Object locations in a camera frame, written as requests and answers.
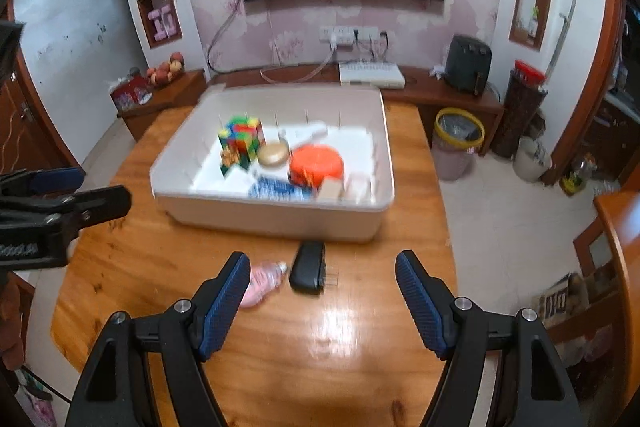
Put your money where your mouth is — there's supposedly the multicolour puzzle cube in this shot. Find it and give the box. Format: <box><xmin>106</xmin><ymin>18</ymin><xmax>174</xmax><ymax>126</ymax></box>
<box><xmin>217</xmin><ymin>116</ymin><xmax>265</xmax><ymax>161</ymax></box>

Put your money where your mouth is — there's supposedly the blue printed small box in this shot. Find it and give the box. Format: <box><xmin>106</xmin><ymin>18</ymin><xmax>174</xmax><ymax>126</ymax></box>
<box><xmin>248</xmin><ymin>176</ymin><xmax>314</xmax><ymax>202</ymax></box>

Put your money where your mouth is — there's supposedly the round gold tin case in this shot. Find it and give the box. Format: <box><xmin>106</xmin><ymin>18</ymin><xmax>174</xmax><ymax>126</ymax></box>
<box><xmin>257</xmin><ymin>141</ymin><xmax>291</xmax><ymax>168</ymax></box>

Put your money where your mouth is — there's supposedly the orange round case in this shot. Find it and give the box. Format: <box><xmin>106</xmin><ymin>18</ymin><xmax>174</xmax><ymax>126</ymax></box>
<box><xmin>288</xmin><ymin>144</ymin><xmax>345</xmax><ymax>190</ymax></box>

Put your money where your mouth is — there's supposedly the beige small block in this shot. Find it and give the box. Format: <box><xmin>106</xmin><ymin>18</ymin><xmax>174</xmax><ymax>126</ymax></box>
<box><xmin>317</xmin><ymin>178</ymin><xmax>344</xmax><ymax>202</ymax></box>

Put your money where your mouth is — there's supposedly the white plastic storage bin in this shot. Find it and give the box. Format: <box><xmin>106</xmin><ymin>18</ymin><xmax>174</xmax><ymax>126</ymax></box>
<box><xmin>150</xmin><ymin>84</ymin><xmax>395</xmax><ymax>242</ymax></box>

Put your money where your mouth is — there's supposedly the red gift box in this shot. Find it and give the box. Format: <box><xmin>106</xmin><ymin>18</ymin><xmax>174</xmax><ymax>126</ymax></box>
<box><xmin>108</xmin><ymin>75</ymin><xmax>153</xmax><ymax>113</ymax></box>

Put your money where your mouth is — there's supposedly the wooden chair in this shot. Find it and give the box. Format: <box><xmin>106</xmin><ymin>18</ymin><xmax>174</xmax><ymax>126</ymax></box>
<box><xmin>549</xmin><ymin>192</ymin><xmax>639</xmax><ymax>348</ymax></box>

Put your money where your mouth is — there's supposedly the plate of fruit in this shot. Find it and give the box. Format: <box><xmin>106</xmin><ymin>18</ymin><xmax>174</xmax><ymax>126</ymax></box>
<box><xmin>146</xmin><ymin>52</ymin><xmax>184</xmax><ymax>89</ymax></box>

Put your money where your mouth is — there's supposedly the pink floss dispenser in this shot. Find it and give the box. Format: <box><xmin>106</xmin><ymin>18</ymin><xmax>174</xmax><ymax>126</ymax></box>
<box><xmin>240</xmin><ymin>261</ymin><xmax>288</xmax><ymax>308</ymax></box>

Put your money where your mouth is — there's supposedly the black charger adapter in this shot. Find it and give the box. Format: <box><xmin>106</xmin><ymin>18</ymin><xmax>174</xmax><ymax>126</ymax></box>
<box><xmin>288</xmin><ymin>241</ymin><xmax>338</xmax><ymax>296</ymax></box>

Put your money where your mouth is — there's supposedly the yellow rimmed trash bin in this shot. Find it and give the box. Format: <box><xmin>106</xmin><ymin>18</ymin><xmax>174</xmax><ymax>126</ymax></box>
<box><xmin>431</xmin><ymin>107</ymin><xmax>485</xmax><ymax>182</ymax></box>

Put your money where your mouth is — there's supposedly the wooden TV cabinet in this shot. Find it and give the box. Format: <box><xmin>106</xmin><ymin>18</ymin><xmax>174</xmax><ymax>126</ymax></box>
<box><xmin>117</xmin><ymin>63</ymin><xmax>506</xmax><ymax>157</ymax></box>

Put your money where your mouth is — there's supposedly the black air fryer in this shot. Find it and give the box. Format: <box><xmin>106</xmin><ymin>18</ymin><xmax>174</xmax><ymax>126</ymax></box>
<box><xmin>444</xmin><ymin>35</ymin><xmax>492</xmax><ymax>96</ymax></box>

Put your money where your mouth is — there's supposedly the white set-top box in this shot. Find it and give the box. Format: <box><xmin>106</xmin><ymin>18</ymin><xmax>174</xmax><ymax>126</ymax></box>
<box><xmin>338</xmin><ymin>62</ymin><xmax>406</xmax><ymax>90</ymax></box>

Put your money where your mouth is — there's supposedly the wall power strip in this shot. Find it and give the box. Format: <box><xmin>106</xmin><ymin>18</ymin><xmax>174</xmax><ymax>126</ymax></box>
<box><xmin>319</xmin><ymin>26</ymin><xmax>381</xmax><ymax>46</ymax></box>

